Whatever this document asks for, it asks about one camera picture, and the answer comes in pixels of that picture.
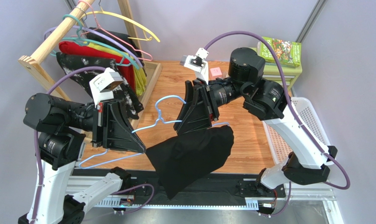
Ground plain black trousers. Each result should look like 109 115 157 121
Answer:
146 125 234 199

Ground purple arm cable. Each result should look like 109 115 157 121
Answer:
203 30 351 190
29 65 106 224

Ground pink cube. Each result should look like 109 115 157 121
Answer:
209 67 223 80

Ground green comic book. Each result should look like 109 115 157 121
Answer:
257 36 302 67

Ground pink wire hanger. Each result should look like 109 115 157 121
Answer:
89 6 153 61

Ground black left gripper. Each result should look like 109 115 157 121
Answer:
66 97 146 152

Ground white plastic basket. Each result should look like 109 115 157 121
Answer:
262 97 331 165

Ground wooden clothes rack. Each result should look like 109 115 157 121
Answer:
18 0 162 106

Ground yellow garment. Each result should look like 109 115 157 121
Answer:
88 42 147 96

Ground red garment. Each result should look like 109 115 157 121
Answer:
59 41 136 90

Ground yellow wire hanger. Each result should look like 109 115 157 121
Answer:
86 11 160 42

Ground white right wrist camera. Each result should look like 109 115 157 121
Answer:
180 48 209 83

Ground black white-patterned trousers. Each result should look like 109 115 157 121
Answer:
56 52 145 120

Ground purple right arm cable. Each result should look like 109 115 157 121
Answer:
203 30 351 190

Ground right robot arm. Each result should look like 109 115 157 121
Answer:
174 47 337 189

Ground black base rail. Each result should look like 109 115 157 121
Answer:
67 168 288 215

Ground black garment on rack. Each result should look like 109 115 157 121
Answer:
86 29 142 58

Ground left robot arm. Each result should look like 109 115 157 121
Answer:
18 93 146 224

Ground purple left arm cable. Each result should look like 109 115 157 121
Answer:
29 65 106 224

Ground blue wire hanger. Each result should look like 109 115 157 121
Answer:
78 94 230 170

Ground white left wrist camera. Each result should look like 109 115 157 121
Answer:
89 68 123 105

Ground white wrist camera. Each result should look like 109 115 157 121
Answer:
180 48 209 83
89 68 123 105

